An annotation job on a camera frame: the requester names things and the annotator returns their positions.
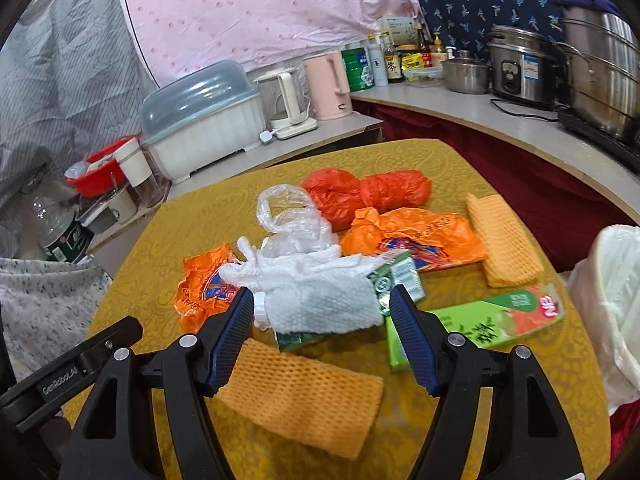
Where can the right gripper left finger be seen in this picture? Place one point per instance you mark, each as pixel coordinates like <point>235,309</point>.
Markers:
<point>115,437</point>

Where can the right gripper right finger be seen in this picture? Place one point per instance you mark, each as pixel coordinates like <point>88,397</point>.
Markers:
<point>529,436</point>

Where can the green tea box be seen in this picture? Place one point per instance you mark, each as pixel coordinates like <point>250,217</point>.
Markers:
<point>498,320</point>

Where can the orange foam net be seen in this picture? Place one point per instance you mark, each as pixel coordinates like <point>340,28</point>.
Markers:
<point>511,258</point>
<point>305,400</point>

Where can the green white milk carton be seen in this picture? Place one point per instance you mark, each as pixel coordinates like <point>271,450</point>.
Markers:
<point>398,268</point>

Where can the white paper towel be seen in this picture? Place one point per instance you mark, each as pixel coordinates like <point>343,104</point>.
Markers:
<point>320,292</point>

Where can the clear plastic bag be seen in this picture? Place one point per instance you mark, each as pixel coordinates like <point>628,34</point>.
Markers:
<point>294,224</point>

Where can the red plastic bag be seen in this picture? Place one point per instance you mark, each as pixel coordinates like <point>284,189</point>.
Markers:
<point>338,194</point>

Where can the orange snack wrapper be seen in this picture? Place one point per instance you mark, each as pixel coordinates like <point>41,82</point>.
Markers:
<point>202,292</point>

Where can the orange printed plastic bag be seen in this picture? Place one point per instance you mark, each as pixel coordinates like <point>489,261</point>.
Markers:
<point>435,240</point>

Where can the white lined trash bin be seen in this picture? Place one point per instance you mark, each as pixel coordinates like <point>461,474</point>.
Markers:
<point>604,288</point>

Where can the plastic water bottle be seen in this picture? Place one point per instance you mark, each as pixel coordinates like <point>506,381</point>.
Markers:
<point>61,235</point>

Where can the yellow paisley tablecloth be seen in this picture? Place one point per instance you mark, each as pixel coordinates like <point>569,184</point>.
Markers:
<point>146,285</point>

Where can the dark red curtain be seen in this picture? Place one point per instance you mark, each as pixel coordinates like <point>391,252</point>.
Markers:
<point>564,215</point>

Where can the red plastic basin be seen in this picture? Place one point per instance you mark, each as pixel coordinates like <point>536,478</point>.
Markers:
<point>103,179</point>

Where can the white lidded jar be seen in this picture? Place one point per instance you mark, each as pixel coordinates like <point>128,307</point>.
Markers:
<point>132,161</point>

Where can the black induction cooker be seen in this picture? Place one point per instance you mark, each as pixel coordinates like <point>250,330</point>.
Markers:
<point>625,151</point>

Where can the white dish rack grey lid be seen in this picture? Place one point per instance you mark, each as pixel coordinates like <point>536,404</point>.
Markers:
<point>201,118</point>

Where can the small steel pot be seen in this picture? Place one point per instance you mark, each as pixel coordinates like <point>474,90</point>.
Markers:
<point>465,74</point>

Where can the steel rice cooker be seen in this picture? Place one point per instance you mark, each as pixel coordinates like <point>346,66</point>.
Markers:
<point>525,66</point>

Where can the white glass kettle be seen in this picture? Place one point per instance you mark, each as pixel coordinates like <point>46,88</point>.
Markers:
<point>286,106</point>

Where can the large steel steamer pot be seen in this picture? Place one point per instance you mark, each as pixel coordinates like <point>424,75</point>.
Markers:
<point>602,58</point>

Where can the green tin can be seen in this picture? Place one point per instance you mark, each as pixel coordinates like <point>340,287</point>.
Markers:
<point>357,68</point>

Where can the pink electric kettle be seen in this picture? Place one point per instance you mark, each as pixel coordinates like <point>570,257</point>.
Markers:
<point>328,86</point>

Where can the soy sauce bottle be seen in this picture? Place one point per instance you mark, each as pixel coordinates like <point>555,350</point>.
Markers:
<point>391,59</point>

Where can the white thermos bottle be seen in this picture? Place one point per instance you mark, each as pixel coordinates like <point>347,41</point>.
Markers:
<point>377,61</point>

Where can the blue floral cloth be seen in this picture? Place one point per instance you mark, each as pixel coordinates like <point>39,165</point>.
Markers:
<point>466,24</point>

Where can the purple cloth on pot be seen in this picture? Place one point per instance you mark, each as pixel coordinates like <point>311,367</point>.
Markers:
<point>605,6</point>

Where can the pink dotted sheet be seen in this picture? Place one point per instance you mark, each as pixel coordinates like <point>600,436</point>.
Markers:
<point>177,37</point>

